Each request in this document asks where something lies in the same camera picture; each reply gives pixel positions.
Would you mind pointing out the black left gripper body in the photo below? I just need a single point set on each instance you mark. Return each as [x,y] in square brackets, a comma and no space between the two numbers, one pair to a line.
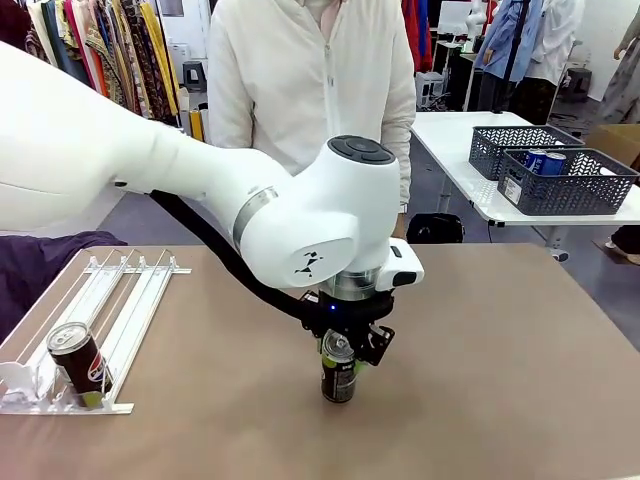
[350,314]

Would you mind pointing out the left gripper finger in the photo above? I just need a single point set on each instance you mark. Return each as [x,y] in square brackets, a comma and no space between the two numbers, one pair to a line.
[324,350]
[374,345]

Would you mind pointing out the black Pepsi can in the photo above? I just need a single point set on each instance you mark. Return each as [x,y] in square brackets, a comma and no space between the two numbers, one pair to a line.
[340,382]
[85,365]

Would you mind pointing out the dark grey plastic basket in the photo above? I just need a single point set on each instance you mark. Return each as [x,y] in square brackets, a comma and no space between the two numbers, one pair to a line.
[487,145]
[565,195]

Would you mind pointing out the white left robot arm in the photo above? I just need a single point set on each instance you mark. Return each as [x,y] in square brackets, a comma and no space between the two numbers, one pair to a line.
[150,165]

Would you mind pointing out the person's left hand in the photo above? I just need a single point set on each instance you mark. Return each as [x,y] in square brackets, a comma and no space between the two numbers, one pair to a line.
[401,227]

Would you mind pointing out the black bag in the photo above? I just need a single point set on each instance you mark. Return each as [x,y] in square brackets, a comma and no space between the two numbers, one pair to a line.
[435,229]

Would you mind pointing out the white folding table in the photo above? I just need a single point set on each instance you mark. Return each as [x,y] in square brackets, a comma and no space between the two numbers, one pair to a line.
[450,145]

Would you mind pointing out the yellow roll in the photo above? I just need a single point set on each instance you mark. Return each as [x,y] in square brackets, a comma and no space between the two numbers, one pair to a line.
[197,125]

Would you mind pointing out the person in white jacket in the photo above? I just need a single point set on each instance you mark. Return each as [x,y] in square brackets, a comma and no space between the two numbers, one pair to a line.
[300,75]

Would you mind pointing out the purple cloth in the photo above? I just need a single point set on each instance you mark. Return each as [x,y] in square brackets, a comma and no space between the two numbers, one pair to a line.
[35,265]

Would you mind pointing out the blue shirt on stand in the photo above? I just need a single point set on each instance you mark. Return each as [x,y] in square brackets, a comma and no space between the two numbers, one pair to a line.
[500,45]

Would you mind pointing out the brown patterned hanging garment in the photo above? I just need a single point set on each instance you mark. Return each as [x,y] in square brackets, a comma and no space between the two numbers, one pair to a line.
[145,75]

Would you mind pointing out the brown cardboard box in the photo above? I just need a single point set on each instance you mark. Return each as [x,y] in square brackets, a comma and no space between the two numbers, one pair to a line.
[617,142]

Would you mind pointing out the yellow hanging garment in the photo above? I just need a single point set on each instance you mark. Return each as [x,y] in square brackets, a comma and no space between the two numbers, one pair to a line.
[160,55]

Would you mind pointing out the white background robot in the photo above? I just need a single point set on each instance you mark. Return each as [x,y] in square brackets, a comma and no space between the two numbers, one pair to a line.
[476,15]

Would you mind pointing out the dark grey plastic stool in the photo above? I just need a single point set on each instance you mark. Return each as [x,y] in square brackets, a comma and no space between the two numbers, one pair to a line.
[580,84]

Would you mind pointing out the white shirt on stand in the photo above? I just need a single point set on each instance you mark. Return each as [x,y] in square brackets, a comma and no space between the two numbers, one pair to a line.
[557,40]

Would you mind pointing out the green patterned hanging garment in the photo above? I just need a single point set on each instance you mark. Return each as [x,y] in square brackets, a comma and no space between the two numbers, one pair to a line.
[107,65]

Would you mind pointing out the mannequin in grey dress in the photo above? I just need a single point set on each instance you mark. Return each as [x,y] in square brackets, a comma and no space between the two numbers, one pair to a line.
[625,80]

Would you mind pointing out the teal hanging garment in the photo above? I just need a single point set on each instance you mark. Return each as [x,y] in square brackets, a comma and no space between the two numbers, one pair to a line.
[70,45]

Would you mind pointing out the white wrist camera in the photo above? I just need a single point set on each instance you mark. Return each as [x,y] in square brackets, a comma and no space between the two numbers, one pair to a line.
[406,272]

